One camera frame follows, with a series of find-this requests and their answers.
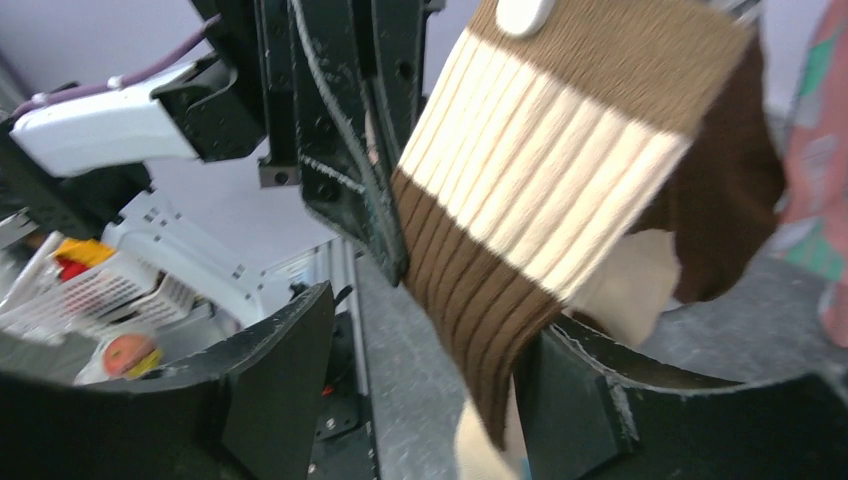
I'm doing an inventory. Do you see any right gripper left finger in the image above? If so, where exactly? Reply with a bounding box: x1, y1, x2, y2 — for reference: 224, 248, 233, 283
1, 282, 335, 479

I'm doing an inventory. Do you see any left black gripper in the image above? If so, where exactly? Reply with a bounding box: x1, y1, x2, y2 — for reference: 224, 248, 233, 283
192, 0, 445, 287

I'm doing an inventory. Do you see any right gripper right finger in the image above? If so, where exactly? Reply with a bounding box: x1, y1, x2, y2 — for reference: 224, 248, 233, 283
514, 317, 847, 479

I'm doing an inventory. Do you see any salmon pink sock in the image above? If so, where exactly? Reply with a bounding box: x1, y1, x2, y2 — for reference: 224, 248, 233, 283
774, 1, 847, 347

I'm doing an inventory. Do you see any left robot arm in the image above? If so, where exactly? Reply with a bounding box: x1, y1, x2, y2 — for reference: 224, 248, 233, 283
1, 1, 443, 284

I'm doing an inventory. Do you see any white perforated basket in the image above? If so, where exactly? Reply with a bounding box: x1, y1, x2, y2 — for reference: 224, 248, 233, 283
1, 253, 197, 343

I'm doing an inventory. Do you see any white sock drying rack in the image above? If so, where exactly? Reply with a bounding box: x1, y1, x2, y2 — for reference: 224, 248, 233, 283
495, 0, 762, 38

